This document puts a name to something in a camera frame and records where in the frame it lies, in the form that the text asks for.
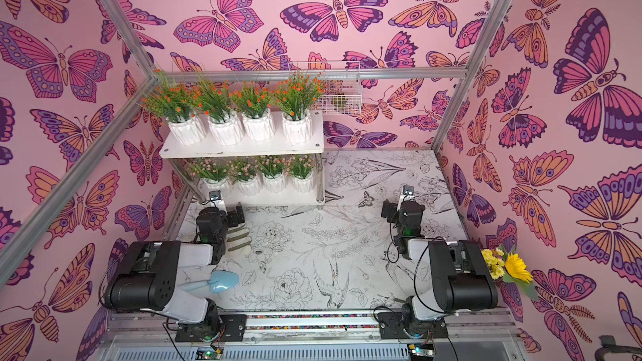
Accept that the pink plant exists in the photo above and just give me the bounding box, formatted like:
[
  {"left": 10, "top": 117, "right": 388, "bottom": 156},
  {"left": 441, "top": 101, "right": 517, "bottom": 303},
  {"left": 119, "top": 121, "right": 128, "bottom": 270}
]
[
  {"left": 288, "top": 155, "right": 316, "bottom": 193},
  {"left": 230, "top": 157, "right": 262, "bottom": 197},
  {"left": 188, "top": 158, "right": 232, "bottom": 197},
  {"left": 256, "top": 155, "right": 287, "bottom": 194}
]

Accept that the yellow flower bouquet vase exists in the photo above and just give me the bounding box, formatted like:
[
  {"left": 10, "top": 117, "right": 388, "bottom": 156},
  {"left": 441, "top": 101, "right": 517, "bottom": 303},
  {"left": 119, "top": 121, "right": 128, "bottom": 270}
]
[{"left": 481, "top": 245, "right": 538, "bottom": 301}]

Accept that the white two-tier rack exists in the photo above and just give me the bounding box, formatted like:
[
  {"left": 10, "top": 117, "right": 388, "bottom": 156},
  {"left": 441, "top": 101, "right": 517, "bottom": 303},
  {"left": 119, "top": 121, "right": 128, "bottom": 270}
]
[{"left": 160, "top": 110, "right": 325, "bottom": 207}]

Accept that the orange plant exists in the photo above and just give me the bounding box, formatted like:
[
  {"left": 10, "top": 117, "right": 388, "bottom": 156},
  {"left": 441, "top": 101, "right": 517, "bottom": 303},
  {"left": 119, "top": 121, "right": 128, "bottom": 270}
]
[
  {"left": 228, "top": 83, "right": 276, "bottom": 141},
  {"left": 142, "top": 70, "right": 207, "bottom": 146},
  {"left": 192, "top": 77, "right": 245, "bottom": 146},
  {"left": 272, "top": 74, "right": 324, "bottom": 144}
]

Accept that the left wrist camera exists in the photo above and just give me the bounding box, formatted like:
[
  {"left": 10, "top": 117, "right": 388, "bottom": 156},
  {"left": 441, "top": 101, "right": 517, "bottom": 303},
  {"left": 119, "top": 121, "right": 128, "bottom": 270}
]
[{"left": 208, "top": 190, "right": 226, "bottom": 212}]

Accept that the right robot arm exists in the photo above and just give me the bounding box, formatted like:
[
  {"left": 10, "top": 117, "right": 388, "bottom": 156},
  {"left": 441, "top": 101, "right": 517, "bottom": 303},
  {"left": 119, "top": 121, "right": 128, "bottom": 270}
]
[{"left": 373, "top": 199, "right": 498, "bottom": 340}]

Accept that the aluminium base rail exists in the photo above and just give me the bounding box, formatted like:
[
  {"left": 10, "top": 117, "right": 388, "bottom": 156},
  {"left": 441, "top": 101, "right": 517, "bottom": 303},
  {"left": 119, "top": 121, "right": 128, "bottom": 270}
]
[{"left": 95, "top": 308, "right": 529, "bottom": 360}]

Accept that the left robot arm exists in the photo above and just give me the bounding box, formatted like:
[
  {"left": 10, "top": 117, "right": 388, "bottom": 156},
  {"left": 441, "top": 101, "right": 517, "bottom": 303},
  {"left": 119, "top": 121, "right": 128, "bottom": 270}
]
[{"left": 102, "top": 204, "right": 245, "bottom": 342}]

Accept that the white wire basket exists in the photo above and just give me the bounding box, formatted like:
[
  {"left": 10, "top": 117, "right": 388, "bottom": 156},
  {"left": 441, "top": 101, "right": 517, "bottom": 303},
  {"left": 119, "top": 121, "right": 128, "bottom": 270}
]
[{"left": 289, "top": 58, "right": 363, "bottom": 116}]

